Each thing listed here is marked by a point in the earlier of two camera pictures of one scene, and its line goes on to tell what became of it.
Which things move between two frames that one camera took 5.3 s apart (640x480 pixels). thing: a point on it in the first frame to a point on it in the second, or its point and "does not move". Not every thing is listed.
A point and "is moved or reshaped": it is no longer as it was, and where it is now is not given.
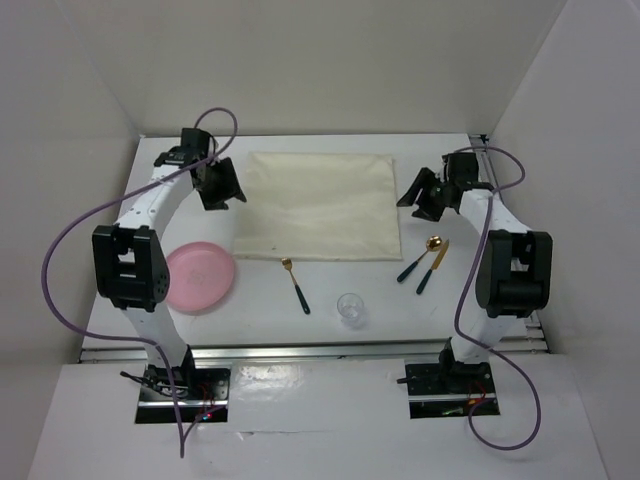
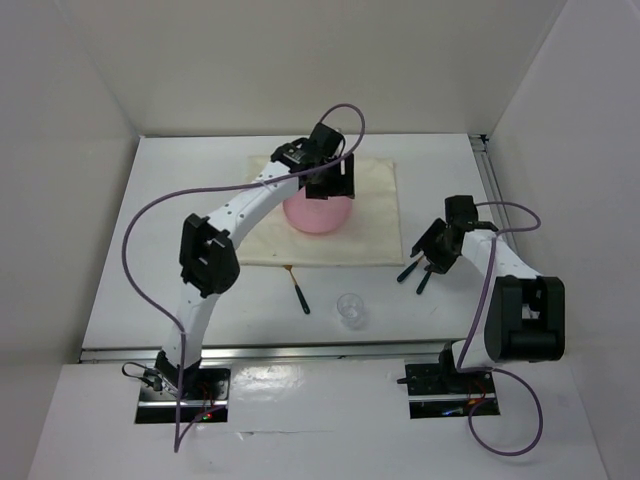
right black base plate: (447, 390) does not move
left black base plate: (199, 391) does not move
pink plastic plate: (201, 277) is moved or reshaped
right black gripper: (426, 210) to (440, 264)
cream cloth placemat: (318, 206) does not move
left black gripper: (212, 202) to (342, 184)
